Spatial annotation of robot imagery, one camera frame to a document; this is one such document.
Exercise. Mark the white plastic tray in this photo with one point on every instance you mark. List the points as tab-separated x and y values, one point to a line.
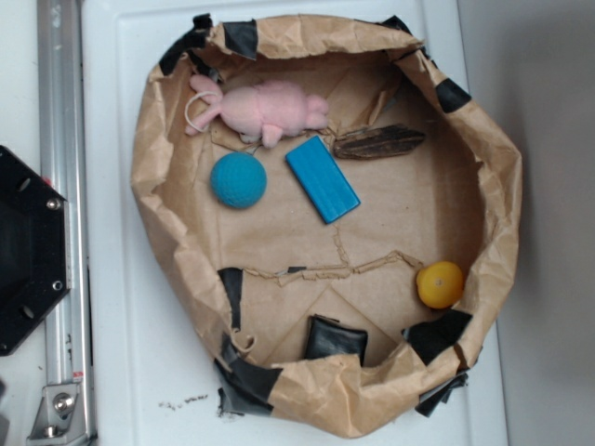
154	384

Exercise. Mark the pink plush bunny toy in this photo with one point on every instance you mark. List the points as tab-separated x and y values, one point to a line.
265	112

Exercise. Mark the blue foam golf ball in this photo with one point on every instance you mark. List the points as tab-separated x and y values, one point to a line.
238	180

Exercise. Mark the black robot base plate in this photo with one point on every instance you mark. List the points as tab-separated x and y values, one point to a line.
33	251

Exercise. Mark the aluminium extrusion rail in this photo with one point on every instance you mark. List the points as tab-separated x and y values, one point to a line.
69	356

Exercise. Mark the brown paper bag tray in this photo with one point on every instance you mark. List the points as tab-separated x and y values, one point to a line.
250	279

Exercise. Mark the black leather pouch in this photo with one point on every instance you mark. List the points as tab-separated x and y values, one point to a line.
329	338

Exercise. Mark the metal corner bracket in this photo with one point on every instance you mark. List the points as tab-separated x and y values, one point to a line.
60	417

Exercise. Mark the blue rectangular block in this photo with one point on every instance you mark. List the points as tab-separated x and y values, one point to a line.
322	179

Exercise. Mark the yellow rubber duck toy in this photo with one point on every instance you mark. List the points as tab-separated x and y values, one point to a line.
440	285

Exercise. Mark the dark brown wood piece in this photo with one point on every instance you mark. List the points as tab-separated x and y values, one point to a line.
383	142

